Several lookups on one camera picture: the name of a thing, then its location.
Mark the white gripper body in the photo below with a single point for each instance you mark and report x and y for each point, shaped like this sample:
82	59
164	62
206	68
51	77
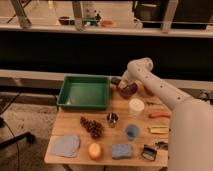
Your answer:
127	78

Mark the purple bowl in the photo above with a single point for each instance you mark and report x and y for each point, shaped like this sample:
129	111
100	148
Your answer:
129	91

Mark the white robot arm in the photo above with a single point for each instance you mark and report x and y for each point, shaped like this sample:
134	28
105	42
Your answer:
190	141

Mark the dark bowl on shelf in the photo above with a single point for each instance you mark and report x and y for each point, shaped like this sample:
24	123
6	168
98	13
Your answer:
64	20

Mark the white plastic cup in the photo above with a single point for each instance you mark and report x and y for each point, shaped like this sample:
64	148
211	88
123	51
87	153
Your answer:
136	106

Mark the small thin utensil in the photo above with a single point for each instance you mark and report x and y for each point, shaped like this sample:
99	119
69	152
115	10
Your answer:
152	103

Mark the orange carrot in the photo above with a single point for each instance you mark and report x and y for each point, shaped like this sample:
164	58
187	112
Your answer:
159	114

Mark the small metal cup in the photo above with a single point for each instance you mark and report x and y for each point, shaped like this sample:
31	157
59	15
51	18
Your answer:
112	119

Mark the green plastic tray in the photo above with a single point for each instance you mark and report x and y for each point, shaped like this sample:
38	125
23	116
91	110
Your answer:
84	93

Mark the orange object on shelf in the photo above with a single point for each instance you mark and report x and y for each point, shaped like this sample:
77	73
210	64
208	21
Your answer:
107	23

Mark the yellow banana toy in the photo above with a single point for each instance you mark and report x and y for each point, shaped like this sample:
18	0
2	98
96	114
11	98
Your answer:
158	130

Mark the bunch of dark grapes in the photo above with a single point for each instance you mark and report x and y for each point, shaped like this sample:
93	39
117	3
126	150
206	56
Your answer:
93	127

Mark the green white object on shelf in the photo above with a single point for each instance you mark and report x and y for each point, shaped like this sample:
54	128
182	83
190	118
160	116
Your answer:
91	16

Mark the small dark metal object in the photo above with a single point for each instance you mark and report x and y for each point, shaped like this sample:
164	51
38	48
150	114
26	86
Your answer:
162	145

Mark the blue sponge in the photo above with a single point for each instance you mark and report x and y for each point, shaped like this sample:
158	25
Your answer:
121	151

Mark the black binder clip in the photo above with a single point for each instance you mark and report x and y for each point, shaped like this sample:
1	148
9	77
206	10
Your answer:
149	153

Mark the yellow red apple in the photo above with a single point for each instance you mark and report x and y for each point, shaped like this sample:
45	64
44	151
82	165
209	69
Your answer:
94	151

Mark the blue folded cloth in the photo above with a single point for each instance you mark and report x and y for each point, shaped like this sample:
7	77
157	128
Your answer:
66	146

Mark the office chair base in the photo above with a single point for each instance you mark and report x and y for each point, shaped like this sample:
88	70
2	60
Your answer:
30	138

